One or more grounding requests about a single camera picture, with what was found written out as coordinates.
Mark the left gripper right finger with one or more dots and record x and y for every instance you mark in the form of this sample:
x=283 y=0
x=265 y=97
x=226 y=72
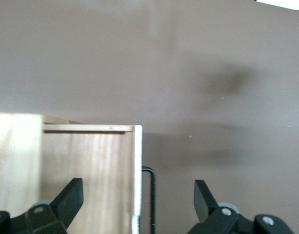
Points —
x=205 y=207

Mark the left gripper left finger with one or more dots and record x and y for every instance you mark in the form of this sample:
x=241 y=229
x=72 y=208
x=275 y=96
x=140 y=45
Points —
x=66 y=200

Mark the wooden drawer cabinet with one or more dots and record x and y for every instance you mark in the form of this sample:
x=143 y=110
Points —
x=15 y=158

